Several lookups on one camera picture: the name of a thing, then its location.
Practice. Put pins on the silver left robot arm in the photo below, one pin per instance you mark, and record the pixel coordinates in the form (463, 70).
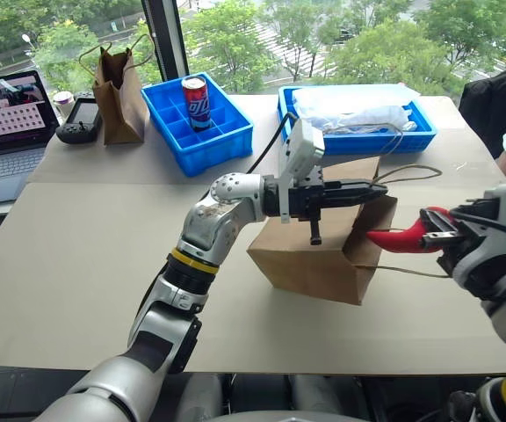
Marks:
(209, 220)

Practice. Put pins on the red pepper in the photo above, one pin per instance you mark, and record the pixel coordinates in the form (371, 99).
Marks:
(395, 239)

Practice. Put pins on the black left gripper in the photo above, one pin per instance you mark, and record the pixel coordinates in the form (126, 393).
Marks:
(305, 198)

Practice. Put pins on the white paper cup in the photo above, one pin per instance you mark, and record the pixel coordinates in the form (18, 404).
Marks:
(63, 102)

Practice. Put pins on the blue shallow plastic tray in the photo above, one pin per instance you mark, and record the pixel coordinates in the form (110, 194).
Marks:
(367, 143)

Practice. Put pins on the red and blue soda can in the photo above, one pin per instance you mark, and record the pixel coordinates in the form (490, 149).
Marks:
(197, 103)

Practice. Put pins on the clear plastic bags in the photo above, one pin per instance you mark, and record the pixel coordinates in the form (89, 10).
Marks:
(349, 110)

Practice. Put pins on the black bag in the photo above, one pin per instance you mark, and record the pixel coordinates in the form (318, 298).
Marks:
(494, 105)

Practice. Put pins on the blue divided plastic bin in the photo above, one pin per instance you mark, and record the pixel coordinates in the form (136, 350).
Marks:
(218, 145)

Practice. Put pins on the black window frame post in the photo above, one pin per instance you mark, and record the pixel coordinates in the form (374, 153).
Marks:
(165, 39)

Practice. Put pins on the black handheld controller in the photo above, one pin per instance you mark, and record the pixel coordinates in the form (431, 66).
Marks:
(81, 121)

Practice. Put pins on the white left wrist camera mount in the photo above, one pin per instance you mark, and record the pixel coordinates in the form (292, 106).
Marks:
(301, 149)

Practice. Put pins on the silver robot torso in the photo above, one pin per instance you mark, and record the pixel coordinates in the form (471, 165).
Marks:
(288, 417)

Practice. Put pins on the grey laptop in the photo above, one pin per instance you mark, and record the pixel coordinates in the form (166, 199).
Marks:
(2, 132)

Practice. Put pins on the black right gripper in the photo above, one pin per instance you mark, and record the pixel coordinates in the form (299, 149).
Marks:
(470, 230)

